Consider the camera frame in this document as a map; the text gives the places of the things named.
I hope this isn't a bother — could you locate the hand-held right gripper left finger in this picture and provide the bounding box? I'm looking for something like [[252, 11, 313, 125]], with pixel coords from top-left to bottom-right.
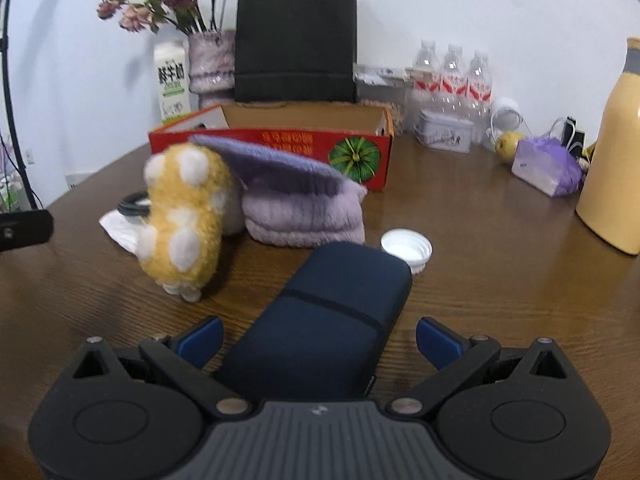
[[65, 316, 253, 418]]

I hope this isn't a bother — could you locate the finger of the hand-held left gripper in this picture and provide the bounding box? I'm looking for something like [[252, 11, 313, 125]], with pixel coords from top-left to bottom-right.
[[0, 210, 54, 253]]

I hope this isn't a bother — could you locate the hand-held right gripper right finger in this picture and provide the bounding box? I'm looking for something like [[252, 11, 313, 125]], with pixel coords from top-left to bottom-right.
[[385, 316, 573, 418]]

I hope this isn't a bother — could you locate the white tissue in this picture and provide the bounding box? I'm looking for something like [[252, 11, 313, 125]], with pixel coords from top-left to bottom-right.
[[98, 208, 151, 253]]

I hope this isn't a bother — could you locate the navy blue zip case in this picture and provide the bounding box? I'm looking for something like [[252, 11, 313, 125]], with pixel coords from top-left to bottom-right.
[[212, 241, 414, 403]]

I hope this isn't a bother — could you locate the yellow white plush toy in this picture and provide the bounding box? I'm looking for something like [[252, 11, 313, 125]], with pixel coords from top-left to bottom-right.
[[136, 142, 246, 303]]

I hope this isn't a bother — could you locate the purple knitted hat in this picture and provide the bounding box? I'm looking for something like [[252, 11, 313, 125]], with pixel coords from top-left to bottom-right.
[[190, 133, 368, 250]]

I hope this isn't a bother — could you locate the red cardboard box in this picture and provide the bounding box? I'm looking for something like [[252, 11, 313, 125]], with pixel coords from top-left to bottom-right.
[[148, 102, 396, 192]]

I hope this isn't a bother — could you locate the white bottle cap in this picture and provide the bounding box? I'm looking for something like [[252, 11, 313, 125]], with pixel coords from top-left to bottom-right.
[[380, 229, 433, 275]]

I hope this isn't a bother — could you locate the black light stand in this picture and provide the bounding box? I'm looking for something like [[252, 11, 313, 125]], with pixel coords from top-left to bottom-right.
[[0, 0, 46, 211]]

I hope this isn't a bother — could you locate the green apple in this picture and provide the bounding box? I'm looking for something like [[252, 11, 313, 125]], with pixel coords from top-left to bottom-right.
[[495, 131, 526, 163]]

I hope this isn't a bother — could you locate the silver tin box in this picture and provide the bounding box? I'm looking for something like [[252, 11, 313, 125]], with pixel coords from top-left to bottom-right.
[[413, 108, 475, 155]]

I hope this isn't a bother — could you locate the white green milk carton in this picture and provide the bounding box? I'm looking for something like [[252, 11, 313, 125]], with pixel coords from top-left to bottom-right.
[[153, 39, 192, 126]]

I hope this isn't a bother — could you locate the white round device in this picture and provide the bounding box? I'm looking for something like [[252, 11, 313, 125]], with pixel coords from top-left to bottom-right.
[[489, 96, 523, 146]]

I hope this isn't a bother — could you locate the black charger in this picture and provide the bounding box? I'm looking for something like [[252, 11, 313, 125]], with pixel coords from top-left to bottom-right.
[[562, 117, 586, 158]]

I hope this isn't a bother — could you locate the purple speckled vase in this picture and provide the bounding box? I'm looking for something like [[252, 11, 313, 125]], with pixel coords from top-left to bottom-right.
[[187, 30, 237, 111]]

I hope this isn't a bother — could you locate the cream yellow bottle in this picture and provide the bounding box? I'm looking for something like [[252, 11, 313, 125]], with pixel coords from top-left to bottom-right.
[[575, 37, 640, 255]]

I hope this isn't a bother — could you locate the grey cardboard box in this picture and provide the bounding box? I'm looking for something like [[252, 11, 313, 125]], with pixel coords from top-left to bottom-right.
[[353, 62, 415, 133]]

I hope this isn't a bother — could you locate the clear water bottle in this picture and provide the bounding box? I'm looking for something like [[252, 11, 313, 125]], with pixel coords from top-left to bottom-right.
[[440, 44, 469, 121], [411, 40, 443, 126], [465, 50, 494, 128]]

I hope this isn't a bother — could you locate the black paper bag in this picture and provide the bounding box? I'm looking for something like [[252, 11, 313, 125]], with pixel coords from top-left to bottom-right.
[[234, 0, 359, 104]]

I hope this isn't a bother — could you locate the grey coiled cable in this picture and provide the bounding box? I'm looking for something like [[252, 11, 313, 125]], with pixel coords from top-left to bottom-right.
[[118, 191, 153, 218]]

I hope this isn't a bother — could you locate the purple drawstring bag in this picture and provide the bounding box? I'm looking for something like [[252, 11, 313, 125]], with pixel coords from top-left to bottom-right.
[[511, 136, 585, 197]]

